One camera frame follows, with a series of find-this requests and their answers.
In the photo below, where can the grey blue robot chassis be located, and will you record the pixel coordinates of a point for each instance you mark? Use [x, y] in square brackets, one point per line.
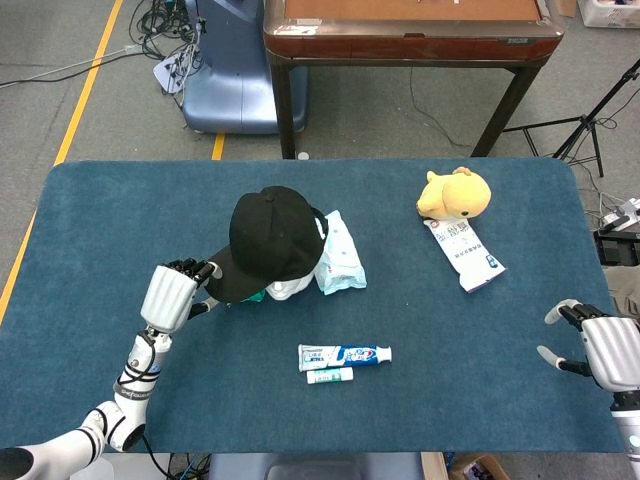
[315, 467]

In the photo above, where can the blue white toothpaste tube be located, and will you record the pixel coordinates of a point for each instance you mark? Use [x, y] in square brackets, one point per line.
[345, 356]

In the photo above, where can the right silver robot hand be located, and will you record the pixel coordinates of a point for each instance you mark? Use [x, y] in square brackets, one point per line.
[612, 355]

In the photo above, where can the black tripod stand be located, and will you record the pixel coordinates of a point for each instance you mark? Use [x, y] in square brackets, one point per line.
[582, 122]

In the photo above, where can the white power strip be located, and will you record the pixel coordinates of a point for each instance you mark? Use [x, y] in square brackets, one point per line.
[622, 215]

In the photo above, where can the yellow plush toy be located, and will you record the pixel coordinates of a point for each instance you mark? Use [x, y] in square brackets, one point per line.
[457, 195]

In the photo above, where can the beige fabric bundle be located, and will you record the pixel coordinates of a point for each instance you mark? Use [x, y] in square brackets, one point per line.
[625, 290]

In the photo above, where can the white snack packet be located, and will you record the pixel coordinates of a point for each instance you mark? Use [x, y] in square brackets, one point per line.
[467, 255]

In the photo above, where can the light blue wet wipes pack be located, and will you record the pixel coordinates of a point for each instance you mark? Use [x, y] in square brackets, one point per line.
[342, 265]

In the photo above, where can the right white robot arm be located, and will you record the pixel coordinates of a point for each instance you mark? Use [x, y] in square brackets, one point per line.
[630, 440]

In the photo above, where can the black baseball cap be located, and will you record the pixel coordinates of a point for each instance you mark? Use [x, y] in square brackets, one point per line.
[275, 235]

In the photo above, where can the brown wooden table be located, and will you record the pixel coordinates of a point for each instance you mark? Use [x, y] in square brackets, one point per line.
[410, 40]

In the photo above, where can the green wet wipes pack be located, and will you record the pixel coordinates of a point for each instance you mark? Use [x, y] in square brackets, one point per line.
[256, 297]

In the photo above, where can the cardboard box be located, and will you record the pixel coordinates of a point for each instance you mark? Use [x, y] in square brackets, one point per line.
[480, 470]

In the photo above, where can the white mannequin head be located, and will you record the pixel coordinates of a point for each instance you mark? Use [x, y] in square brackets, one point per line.
[287, 291]

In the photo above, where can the white storage box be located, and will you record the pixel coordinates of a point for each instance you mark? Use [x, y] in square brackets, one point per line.
[607, 12]

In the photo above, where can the black box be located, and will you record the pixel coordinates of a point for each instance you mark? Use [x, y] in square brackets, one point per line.
[617, 247]

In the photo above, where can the blue grey machine base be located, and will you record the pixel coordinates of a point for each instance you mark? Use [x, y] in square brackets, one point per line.
[230, 85]

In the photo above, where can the blue felt table mat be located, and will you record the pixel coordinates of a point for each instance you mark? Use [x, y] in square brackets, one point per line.
[425, 325]

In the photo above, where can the small green white tube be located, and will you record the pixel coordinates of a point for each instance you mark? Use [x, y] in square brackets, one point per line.
[327, 376]

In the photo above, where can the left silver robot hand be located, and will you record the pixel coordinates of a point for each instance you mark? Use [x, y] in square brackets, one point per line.
[167, 295]

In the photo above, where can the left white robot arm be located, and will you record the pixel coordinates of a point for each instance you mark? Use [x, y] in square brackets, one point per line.
[135, 390]

